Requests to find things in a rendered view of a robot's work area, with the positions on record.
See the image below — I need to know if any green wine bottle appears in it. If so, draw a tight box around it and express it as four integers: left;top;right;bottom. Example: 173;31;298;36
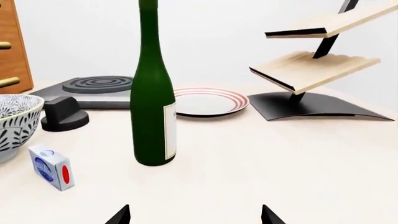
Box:
129;0;177;167

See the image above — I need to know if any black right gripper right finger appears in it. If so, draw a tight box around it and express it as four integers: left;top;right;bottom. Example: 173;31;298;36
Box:
261;203;287;224

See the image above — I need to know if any small white blue box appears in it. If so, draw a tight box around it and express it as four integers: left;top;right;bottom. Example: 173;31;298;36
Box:
27;144;75;192

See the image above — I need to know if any white bowl with leaf pattern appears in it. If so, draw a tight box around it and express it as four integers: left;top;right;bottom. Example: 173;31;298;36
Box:
0;93;45;164

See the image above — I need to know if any tiered wooden shelf black stand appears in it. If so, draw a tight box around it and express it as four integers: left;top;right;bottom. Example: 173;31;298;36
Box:
246;0;398;122

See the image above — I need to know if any white plate with red rings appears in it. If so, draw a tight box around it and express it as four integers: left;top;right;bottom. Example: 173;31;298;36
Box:
172;87;250;118

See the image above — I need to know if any wooden drawer cabinet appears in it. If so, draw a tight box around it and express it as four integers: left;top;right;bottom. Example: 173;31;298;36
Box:
0;0;34;95

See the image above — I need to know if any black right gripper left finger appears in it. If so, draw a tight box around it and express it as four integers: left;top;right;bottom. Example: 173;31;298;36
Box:
104;203;131;224

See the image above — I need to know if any black stove knob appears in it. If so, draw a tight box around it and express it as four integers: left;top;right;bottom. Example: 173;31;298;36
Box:
40;95;90;133

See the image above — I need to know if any grey electric hot plate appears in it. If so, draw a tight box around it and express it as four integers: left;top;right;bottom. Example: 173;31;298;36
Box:
28;75;135;110

